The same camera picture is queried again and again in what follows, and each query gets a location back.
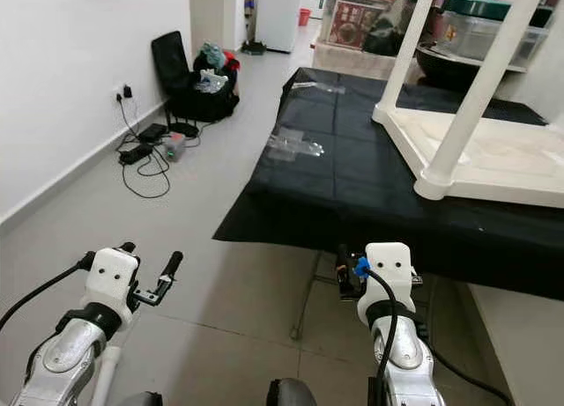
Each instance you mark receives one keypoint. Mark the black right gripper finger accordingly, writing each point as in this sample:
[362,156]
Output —
[343,265]

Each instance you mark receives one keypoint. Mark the black tablecloth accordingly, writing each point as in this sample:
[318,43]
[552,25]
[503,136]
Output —
[344,203]

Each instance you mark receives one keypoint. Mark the black power strip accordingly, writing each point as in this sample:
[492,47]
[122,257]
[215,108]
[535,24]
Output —
[137,153]

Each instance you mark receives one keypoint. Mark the grey left robot leg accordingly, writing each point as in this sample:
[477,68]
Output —
[141,399]

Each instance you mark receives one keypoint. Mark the grey robot leg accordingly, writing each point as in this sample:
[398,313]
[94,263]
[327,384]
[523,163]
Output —
[291,393]
[141,399]

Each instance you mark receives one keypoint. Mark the black power adapter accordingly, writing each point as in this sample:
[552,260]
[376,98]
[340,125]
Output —
[152,132]

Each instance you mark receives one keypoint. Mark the grey right robot leg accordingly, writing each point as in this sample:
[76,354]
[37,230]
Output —
[291,393]

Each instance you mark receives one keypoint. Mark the black wifi router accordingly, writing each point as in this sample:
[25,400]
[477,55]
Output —
[182,129]

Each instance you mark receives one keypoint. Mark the white plastic bag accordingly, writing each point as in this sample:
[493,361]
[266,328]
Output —
[211,81]

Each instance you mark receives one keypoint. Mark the black folding chair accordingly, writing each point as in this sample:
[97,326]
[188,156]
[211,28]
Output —
[167,62]

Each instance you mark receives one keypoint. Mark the white plastic table top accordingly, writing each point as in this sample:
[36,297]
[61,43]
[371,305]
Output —
[511,155]

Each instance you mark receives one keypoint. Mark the beige cloth covered bench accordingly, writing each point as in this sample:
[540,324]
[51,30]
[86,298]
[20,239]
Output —
[352,62]

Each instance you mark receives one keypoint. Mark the green stuffed toy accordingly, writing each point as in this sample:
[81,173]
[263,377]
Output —
[211,54]

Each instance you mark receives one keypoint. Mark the red stuffed toy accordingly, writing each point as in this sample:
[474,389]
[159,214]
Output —
[232,61]

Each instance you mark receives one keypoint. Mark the black wok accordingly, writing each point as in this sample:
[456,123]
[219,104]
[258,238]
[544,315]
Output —
[441,71]

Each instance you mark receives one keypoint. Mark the dark green slippers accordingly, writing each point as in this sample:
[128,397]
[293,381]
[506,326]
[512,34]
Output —
[253,48]

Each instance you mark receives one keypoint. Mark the black bag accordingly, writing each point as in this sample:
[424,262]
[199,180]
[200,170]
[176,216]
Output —
[388,32]

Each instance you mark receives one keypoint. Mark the red printed carton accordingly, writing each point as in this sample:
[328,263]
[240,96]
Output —
[352,25]

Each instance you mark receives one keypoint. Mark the small red bucket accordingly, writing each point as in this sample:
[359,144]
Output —
[304,17]

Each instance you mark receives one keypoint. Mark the clear plastic storage box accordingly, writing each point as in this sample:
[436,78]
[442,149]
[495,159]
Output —
[463,40]

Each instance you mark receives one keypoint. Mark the white fridge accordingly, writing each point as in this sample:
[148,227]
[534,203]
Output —
[278,18]

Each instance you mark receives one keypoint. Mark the green pot with lid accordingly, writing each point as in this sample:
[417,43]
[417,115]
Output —
[467,7]

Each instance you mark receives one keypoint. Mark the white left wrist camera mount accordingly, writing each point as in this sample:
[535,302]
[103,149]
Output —
[110,274]

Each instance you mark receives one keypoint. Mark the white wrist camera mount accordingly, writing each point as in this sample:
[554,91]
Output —
[388,269]
[110,274]

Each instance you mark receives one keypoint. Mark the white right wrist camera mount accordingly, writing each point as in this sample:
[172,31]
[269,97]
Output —
[388,269]

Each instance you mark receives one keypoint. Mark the grey metal table frame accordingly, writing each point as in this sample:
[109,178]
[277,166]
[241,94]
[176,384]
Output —
[307,296]

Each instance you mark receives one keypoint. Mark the black wall charger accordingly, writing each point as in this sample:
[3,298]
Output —
[127,91]

